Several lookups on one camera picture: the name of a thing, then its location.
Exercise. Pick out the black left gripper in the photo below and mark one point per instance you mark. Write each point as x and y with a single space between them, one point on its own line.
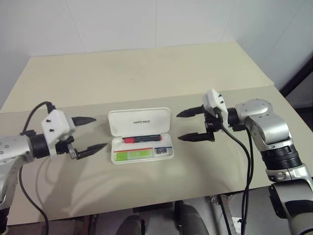
63 147

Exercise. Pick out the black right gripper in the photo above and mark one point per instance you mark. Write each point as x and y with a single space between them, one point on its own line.
212 124

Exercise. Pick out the green highlighter marker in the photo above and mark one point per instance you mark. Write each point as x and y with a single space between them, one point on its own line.
134 155

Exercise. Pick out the red and black marker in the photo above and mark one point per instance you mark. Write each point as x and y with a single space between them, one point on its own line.
139 139

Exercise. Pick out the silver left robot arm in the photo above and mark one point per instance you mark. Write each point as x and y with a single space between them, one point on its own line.
14 149

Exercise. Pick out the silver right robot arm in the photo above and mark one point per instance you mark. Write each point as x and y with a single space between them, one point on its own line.
266 124

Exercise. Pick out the white hinged pencil case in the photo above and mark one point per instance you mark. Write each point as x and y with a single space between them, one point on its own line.
139 120

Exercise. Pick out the dark grey rounded shape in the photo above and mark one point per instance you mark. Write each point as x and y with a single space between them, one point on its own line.
190 218

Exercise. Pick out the black rounded shape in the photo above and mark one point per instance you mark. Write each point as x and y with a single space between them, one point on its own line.
130 226

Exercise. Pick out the small white tag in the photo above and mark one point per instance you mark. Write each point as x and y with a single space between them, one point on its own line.
236 221

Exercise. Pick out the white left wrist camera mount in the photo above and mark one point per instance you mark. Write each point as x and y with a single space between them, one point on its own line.
57 124

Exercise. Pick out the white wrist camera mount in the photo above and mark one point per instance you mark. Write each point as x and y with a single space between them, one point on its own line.
215 100
57 124

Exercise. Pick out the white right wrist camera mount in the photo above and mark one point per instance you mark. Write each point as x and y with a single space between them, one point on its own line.
215 100

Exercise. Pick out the metal table frame bar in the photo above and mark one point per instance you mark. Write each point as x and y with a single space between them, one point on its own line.
226 215

